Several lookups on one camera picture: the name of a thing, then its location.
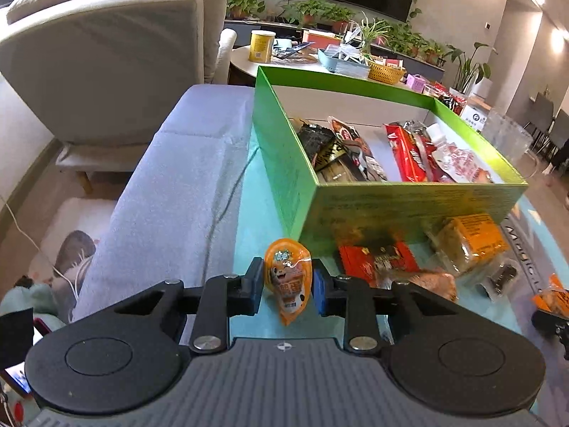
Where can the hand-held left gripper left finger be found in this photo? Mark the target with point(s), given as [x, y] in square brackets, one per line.
[255, 285]

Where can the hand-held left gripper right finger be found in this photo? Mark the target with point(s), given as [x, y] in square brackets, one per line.
[319, 291]

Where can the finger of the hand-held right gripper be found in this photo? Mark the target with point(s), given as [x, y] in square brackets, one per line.
[549, 325]

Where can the orange egg snack packet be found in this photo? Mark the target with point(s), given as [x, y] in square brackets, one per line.
[286, 284]

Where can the small dark snack packet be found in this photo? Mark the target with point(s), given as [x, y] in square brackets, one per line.
[500, 278]

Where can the brown meat snack packet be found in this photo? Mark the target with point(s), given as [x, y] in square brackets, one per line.
[426, 284]

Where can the orange cake packet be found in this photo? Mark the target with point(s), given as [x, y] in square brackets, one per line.
[471, 240]

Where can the green cardboard box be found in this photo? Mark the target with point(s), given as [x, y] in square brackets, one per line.
[400, 207]

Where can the tan snack packet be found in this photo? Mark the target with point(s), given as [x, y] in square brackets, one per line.
[335, 169]

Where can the black yellow snack packet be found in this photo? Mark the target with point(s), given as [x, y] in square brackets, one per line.
[344, 142]

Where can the red white snack packet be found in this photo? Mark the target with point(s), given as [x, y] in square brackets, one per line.
[460, 162]

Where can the teal patterned table mat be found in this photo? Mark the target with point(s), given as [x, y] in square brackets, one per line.
[253, 231]

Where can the grey upholstered bench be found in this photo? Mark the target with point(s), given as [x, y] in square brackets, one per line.
[178, 187]

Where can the grey slipper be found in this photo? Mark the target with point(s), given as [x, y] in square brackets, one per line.
[73, 249]

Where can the clear glass mug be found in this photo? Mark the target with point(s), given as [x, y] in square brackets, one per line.
[506, 135]

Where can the grey dining chair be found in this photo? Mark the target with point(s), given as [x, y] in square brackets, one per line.
[562, 129]
[543, 115]

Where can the white round table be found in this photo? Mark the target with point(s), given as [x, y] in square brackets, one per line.
[242, 69]

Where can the blue white carton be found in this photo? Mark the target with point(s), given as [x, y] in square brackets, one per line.
[478, 115]

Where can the yellow woven basket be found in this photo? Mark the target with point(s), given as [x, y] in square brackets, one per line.
[386, 73]

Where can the blue plastic basket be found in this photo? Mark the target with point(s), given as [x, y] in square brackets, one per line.
[344, 64]

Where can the pink gift box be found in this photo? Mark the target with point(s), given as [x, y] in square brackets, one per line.
[416, 82]

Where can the yellow can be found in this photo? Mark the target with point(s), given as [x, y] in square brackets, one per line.
[261, 46]

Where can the spider plant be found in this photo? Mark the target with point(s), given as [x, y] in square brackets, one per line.
[371, 33]

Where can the beige armchair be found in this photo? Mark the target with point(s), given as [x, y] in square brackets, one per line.
[111, 53]

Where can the large-leaf potted plant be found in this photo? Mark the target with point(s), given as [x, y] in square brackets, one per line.
[471, 62]

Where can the row of potted plants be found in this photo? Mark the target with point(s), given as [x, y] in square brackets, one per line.
[320, 11]

